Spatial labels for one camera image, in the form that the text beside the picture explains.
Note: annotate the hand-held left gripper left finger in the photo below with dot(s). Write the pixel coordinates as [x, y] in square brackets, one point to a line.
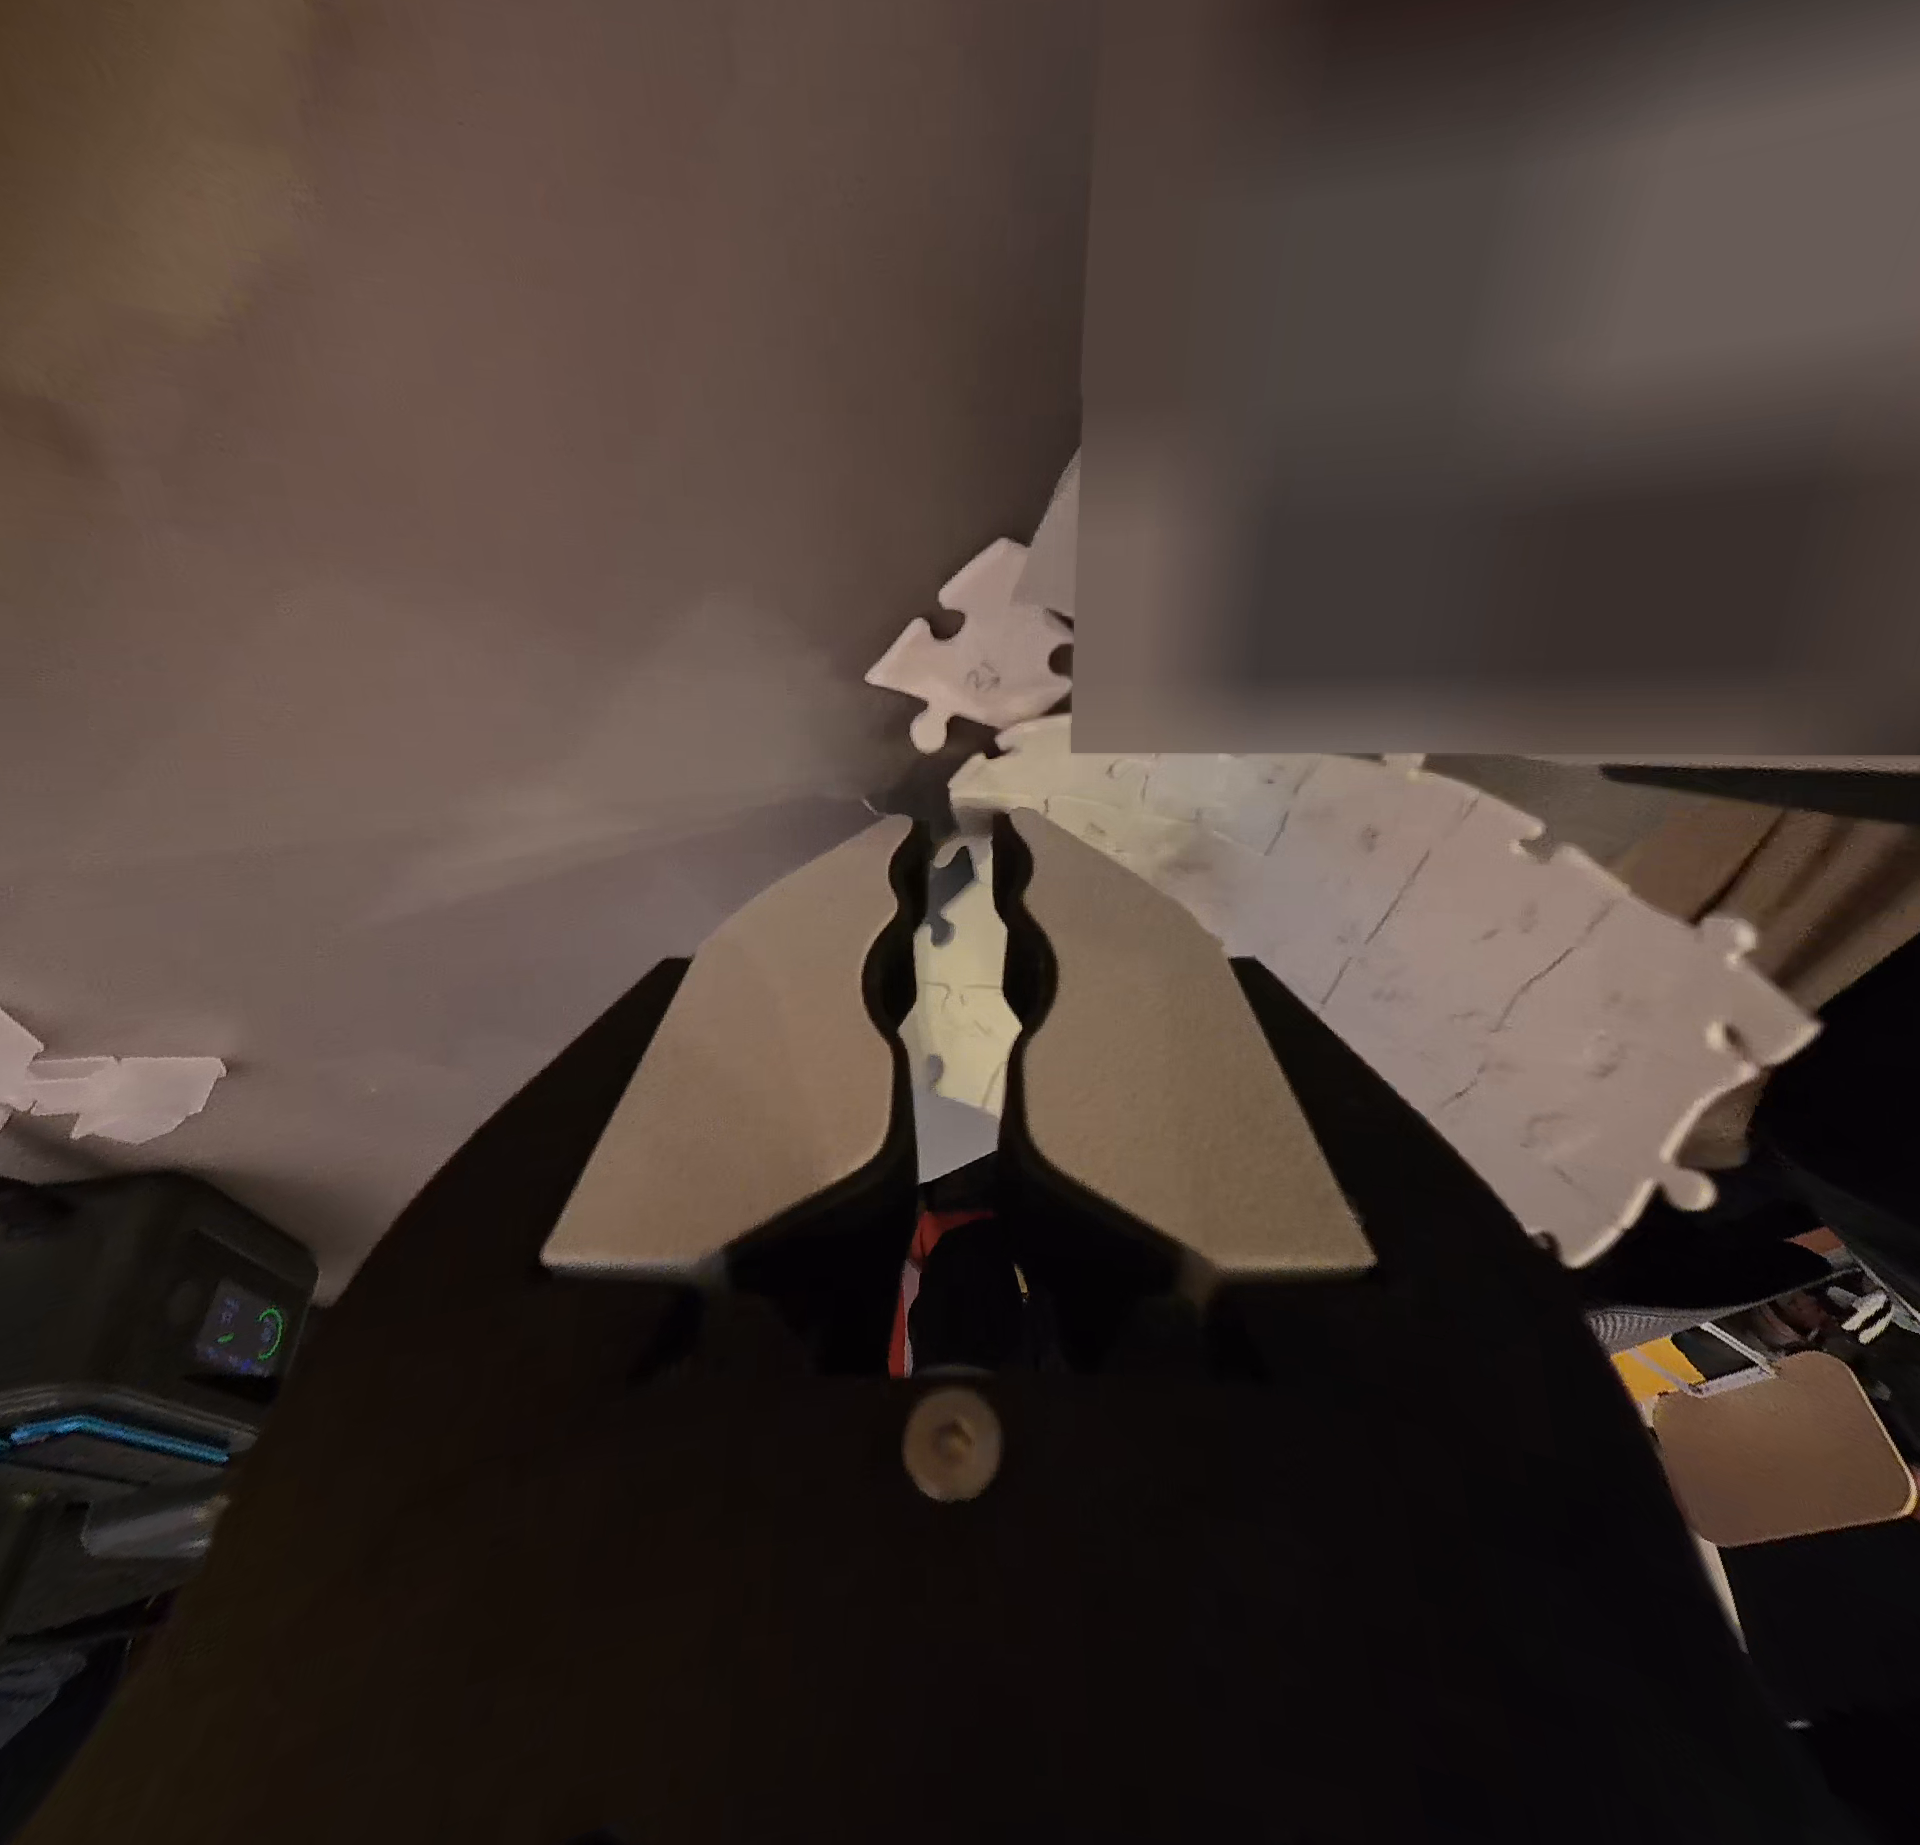
[734, 1111]

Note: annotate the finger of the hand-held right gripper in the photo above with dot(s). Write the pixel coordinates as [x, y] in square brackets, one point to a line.
[1059, 555]

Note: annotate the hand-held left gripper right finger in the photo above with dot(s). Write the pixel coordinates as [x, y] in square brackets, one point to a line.
[1184, 1111]

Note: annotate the single curved white puzzle piece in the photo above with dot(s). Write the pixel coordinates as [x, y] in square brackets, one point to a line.
[975, 661]

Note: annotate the partly built puzzle ball shell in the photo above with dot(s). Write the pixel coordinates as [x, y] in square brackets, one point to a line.
[1425, 945]

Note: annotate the person's beige trousers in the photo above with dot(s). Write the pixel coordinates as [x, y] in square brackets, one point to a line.
[1800, 885]

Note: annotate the black white sneaker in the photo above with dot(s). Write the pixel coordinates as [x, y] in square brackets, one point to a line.
[1860, 1314]

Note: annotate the black power station with display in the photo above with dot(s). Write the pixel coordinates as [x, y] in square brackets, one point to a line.
[120, 1275]

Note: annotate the tan rounded stool seat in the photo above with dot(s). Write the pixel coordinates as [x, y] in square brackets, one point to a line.
[1785, 1455]

